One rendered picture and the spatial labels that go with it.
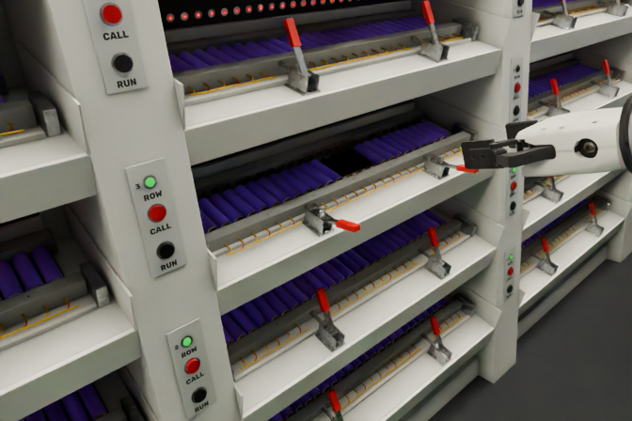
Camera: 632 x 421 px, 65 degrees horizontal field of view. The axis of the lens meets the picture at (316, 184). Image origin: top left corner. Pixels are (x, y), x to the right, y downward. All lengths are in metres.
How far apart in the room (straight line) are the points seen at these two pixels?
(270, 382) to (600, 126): 0.52
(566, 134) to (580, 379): 0.87
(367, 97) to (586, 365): 0.89
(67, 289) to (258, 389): 0.29
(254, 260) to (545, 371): 0.85
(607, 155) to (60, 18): 0.49
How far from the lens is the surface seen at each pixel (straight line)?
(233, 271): 0.63
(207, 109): 0.58
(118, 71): 0.50
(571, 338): 1.43
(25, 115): 0.56
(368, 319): 0.84
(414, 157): 0.86
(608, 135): 0.52
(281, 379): 0.75
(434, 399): 1.16
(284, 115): 0.60
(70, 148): 0.52
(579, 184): 1.40
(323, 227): 0.68
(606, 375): 1.35
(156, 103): 0.52
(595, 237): 1.58
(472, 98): 1.00
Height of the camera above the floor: 0.84
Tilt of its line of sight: 20 degrees down
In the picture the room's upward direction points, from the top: 6 degrees counter-clockwise
